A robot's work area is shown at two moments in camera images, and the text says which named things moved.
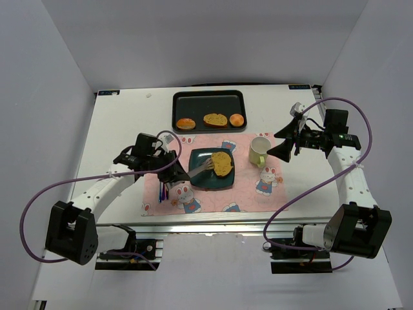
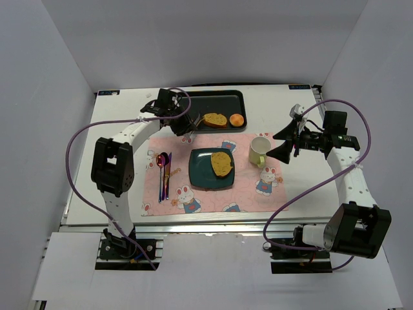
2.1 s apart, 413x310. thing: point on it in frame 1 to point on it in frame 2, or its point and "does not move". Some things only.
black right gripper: (297, 139) does not move
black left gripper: (170, 168) to (182, 126)
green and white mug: (257, 151) does not move
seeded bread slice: (222, 163) does not move
